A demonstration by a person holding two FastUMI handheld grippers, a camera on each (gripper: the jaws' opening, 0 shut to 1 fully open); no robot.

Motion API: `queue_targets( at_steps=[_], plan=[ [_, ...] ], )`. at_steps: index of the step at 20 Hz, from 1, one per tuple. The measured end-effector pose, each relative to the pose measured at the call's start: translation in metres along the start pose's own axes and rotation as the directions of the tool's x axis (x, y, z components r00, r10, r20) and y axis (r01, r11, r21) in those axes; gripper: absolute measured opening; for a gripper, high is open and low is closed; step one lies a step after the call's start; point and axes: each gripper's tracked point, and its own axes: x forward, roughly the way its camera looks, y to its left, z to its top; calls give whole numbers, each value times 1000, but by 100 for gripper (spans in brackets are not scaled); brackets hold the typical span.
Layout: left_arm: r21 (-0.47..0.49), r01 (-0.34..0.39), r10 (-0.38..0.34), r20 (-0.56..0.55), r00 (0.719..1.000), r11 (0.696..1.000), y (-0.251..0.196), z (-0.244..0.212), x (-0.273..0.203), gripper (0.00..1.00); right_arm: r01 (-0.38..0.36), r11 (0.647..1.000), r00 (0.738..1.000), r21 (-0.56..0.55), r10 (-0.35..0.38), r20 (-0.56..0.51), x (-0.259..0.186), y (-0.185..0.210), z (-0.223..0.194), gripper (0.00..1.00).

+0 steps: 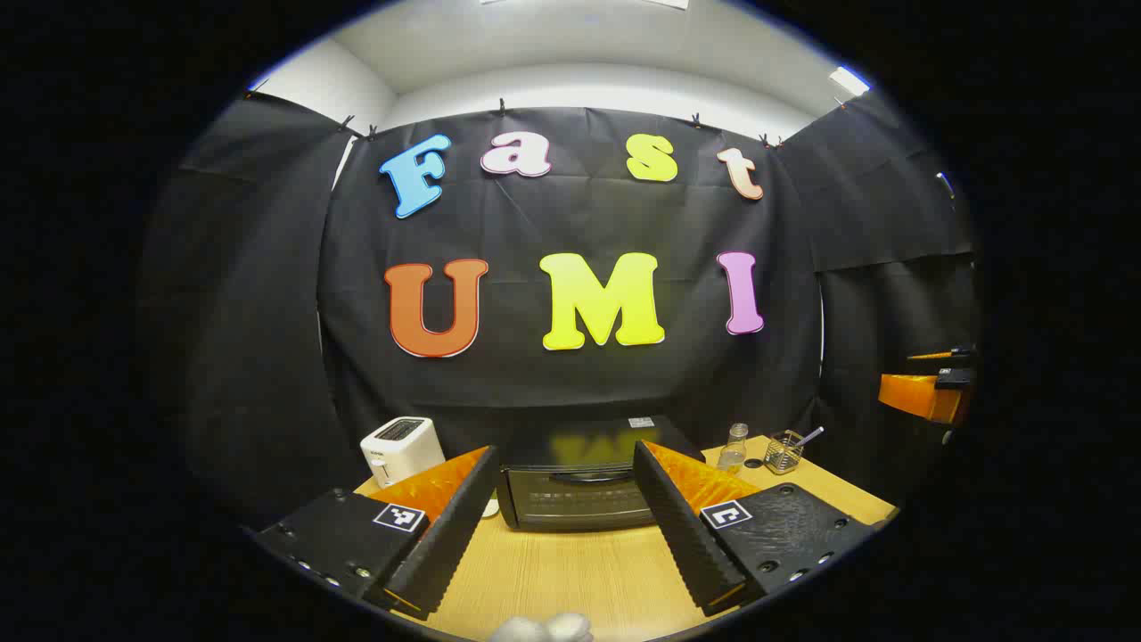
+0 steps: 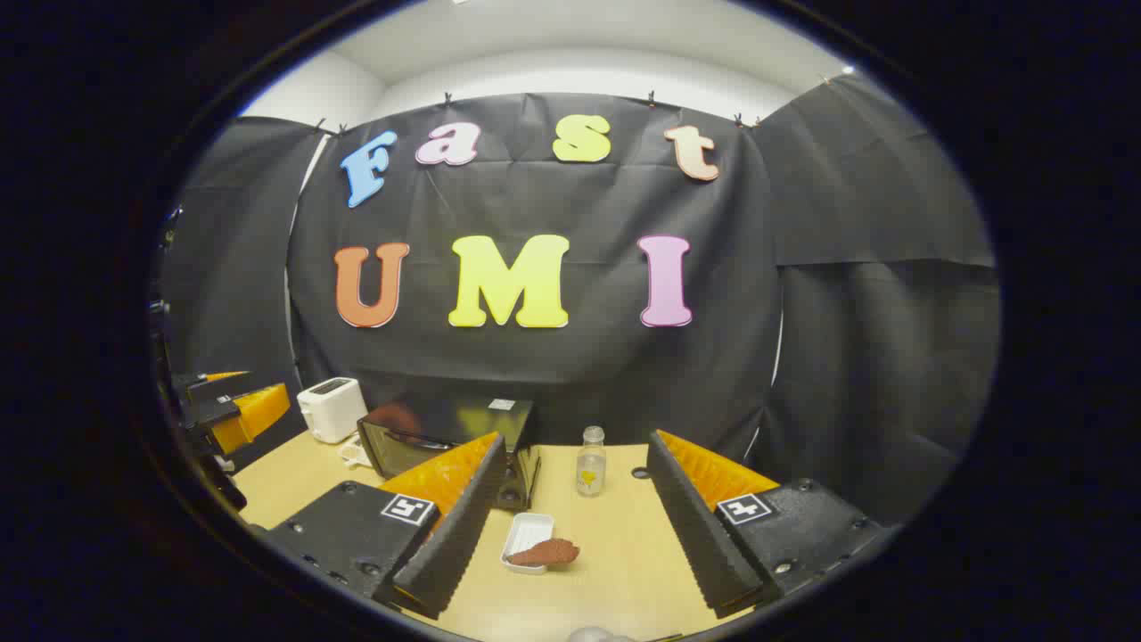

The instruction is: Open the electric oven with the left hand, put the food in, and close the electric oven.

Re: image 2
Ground white toaster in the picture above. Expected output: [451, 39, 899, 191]
[297, 377, 368, 444]

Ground clear glass bottle yellow label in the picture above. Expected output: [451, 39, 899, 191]
[576, 426, 608, 498]

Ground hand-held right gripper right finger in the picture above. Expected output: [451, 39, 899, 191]
[646, 430, 883, 619]

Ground black electric oven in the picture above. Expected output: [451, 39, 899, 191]
[357, 397, 542, 512]

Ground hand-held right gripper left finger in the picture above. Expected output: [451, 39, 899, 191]
[265, 432, 509, 621]

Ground brown meat piece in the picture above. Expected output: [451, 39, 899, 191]
[506, 538, 580, 568]

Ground white rectangular dish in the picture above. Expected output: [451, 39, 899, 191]
[501, 513, 555, 574]

